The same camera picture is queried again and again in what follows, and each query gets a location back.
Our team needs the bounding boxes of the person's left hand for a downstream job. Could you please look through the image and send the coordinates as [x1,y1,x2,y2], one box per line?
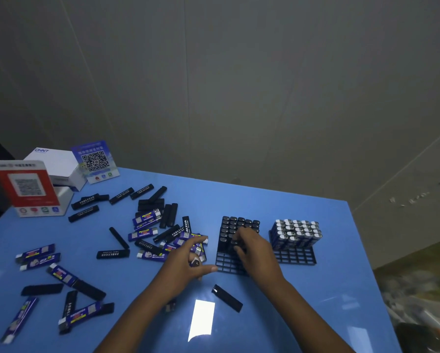
[155,237,219,301]

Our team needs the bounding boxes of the person's right hand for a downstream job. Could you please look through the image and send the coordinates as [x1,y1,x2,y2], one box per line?
[230,227,287,286]

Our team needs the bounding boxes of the black grid tray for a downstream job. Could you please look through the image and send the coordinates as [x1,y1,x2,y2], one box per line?
[215,216,261,276]
[268,219,323,266]

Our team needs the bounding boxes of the row of blue lighters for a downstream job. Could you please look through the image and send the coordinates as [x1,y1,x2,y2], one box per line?
[270,219,323,251]

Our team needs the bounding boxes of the row of black lighters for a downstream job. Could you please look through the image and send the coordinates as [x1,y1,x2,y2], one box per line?
[218,216,261,252]

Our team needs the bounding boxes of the black slim lighter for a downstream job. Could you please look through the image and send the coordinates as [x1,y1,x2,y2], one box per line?
[211,284,243,313]

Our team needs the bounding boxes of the pile of mixed lighters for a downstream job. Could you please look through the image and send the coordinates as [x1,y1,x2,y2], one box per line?
[0,183,210,344]

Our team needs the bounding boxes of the person's right forearm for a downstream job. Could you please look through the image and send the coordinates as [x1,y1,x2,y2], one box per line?
[271,275,355,353]

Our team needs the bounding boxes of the person's left forearm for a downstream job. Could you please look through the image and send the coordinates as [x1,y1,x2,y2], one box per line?
[94,284,176,353]

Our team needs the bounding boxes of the blue code sign stand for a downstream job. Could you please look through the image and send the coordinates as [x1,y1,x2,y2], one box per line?
[71,140,120,185]

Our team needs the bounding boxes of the white cardboard box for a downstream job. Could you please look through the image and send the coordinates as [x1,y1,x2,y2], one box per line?
[24,147,87,192]

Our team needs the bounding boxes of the crumpled clear plastic bags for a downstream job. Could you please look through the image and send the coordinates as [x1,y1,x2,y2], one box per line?
[378,275,440,353]

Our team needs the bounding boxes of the red code sign stand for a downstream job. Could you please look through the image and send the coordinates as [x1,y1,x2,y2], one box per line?
[0,160,75,218]

